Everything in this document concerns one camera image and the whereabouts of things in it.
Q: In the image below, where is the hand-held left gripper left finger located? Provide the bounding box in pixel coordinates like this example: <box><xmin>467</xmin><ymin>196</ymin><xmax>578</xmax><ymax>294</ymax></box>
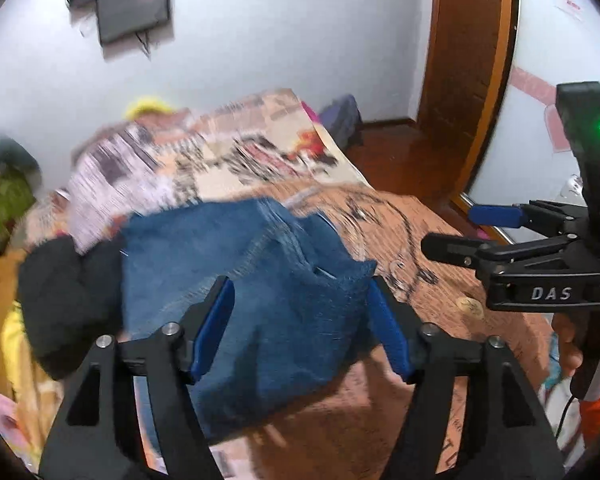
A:
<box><xmin>39</xmin><ymin>275</ymin><xmax>236</xmax><ymax>480</ymax></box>

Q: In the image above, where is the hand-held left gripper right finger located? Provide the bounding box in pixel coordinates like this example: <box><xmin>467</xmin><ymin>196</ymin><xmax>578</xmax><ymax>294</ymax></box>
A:
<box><xmin>366</xmin><ymin>277</ymin><xmax>566</xmax><ymax>480</ymax></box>

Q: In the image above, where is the purple backpack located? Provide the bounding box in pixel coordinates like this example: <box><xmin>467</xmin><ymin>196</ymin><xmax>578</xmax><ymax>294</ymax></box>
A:
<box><xmin>320</xmin><ymin>94</ymin><xmax>363</xmax><ymax>146</ymax></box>

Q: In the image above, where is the pale patterned cloth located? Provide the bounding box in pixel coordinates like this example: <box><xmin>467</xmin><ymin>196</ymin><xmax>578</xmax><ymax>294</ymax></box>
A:
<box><xmin>540</xmin><ymin>355</ymin><xmax>583</xmax><ymax>461</ymax></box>

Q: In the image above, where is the small pink wall sticker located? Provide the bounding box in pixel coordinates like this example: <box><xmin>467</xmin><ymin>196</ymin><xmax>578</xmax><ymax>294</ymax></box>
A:
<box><xmin>555</xmin><ymin>0</ymin><xmax>586</xmax><ymax>21</ymax></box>

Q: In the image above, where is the brown wooden door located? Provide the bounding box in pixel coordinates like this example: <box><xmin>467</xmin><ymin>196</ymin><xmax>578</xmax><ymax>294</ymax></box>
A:
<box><xmin>415</xmin><ymin>0</ymin><xmax>521</xmax><ymax>196</ymax></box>

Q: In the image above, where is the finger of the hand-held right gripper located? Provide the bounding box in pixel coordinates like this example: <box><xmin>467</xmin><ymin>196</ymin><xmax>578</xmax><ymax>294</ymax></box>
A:
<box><xmin>467</xmin><ymin>201</ymin><xmax>581</xmax><ymax>235</ymax></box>
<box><xmin>421</xmin><ymin>232</ymin><xmax>578</xmax><ymax>273</ymax></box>

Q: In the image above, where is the person's right hand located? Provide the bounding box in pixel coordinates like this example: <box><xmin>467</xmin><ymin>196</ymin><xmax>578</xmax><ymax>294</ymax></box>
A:
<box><xmin>551</xmin><ymin>311</ymin><xmax>588</xmax><ymax>378</ymax></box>

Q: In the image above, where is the blue denim jacket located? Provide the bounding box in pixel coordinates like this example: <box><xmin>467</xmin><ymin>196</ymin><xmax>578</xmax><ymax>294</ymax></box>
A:
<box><xmin>120</xmin><ymin>197</ymin><xmax>378</xmax><ymax>461</ymax></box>

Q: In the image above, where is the yellow orange fleece blanket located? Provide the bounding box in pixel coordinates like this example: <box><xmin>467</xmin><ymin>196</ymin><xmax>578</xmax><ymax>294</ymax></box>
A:
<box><xmin>2</xmin><ymin>305</ymin><xmax>66</xmax><ymax>461</ymax></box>

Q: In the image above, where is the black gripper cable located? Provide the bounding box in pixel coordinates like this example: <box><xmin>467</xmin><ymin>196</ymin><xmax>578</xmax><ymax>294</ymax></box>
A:
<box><xmin>555</xmin><ymin>392</ymin><xmax>578</xmax><ymax>448</ymax></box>

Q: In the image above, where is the yellow pillow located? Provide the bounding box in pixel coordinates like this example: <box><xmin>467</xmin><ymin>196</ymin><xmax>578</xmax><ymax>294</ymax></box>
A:
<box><xmin>125</xmin><ymin>96</ymin><xmax>173</xmax><ymax>118</ymax></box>

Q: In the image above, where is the pink cloth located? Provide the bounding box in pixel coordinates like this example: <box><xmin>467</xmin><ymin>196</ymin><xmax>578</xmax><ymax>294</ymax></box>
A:
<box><xmin>0</xmin><ymin>390</ymin><xmax>36</xmax><ymax>461</ymax></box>

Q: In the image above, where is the black garment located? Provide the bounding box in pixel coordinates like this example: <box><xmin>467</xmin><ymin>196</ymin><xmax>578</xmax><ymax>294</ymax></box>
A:
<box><xmin>17</xmin><ymin>235</ymin><xmax>131</xmax><ymax>381</ymax></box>

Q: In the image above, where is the grey cloth bundle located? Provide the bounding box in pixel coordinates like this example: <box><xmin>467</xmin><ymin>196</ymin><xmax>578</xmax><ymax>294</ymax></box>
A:
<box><xmin>0</xmin><ymin>135</ymin><xmax>41</xmax><ymax>176</ymax></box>

